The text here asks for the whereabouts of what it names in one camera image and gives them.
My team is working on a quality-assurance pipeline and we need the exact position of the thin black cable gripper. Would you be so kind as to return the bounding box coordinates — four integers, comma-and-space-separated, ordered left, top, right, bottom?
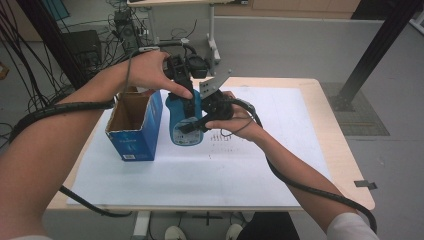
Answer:
219, 114, 255, 138
122, 49, 143, 101

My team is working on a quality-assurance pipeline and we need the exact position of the thin black cable left gripper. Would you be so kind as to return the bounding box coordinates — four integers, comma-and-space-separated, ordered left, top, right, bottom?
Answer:
122, 49, 143, 101

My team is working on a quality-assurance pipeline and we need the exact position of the black metal post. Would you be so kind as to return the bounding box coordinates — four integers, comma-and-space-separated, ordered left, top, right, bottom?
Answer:
329, 0, 424, 113

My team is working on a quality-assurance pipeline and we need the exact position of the blue plastic bottle white cap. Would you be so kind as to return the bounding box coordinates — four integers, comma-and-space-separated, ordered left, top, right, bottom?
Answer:
165, 88, 205, 147

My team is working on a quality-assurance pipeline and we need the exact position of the white table leg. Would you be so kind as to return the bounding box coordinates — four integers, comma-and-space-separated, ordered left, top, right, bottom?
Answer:
132, 210, 152, 240

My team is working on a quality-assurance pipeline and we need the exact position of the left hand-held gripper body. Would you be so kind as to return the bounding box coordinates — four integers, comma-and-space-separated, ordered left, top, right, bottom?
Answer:
164, 53, 209, 95

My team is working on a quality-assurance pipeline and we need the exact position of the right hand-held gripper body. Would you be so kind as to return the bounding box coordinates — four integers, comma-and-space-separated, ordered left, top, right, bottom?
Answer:
199, 69, 235, 122

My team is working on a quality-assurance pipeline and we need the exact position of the bundle of black floor cables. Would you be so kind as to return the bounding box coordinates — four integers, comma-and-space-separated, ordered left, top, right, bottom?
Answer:
0, 0, 154, 151

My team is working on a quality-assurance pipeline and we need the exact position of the black corrugated hose gripper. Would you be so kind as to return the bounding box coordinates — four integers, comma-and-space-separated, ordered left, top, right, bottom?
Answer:
8, 39, 198, 218
229, 98, 378, 234

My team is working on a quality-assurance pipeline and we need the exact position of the black corrugated hose right gripper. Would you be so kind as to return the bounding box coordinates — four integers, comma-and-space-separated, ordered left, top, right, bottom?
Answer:
229, 98, 378, 234

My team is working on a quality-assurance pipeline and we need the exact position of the black corrugated hose left gripper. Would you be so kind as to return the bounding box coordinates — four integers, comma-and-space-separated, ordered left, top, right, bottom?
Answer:
8, 39, 198, 218

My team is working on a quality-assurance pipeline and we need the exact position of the dark floor mat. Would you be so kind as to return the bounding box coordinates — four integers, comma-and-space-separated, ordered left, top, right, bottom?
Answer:
321, 81, 390, 137

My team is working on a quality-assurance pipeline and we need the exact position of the black computer tower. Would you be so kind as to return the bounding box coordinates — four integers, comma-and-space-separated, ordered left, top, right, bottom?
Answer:
113, 9, 143, 54

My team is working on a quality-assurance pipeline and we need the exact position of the white desk frame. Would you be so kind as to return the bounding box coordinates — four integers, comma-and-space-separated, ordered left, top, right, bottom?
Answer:
126, 0, 249, 69

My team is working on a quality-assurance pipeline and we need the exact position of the person's left hand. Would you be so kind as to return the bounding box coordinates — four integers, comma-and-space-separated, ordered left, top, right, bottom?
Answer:
128, 50, 194, 100

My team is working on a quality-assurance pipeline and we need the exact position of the person's white right sleeve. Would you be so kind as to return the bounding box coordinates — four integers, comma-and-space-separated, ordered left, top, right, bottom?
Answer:
326, 212, 381, 240

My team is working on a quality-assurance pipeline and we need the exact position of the white table mat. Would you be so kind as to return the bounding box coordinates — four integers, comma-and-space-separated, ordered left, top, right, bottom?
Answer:
66, 86, 333, 208

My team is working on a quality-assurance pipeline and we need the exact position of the thin black cable right gripper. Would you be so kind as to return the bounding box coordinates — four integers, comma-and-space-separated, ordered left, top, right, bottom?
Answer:
219, 114, 255, 138

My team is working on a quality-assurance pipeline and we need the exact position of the white shoe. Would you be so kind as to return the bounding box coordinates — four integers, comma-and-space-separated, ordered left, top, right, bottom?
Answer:
225, 223, 244, 240
164, 225, 187, 240

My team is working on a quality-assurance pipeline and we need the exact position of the black equipment box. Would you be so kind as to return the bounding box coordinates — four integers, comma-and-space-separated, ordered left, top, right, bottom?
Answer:
61, 29, 103, 69

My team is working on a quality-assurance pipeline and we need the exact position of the person's right leg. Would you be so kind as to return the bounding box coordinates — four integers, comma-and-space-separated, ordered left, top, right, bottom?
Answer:
238, 211, 301, 240

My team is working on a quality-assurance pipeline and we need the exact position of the person's right hand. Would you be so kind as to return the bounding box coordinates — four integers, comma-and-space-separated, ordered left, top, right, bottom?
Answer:
204, 92, 268, 143

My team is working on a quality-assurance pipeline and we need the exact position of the blue cardboard box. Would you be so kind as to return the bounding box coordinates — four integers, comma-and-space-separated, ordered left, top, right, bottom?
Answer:
105, 86, 164, 162

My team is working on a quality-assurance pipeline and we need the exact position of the grey tape piece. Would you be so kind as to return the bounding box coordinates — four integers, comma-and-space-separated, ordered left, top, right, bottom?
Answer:
353, 179, 378, 191

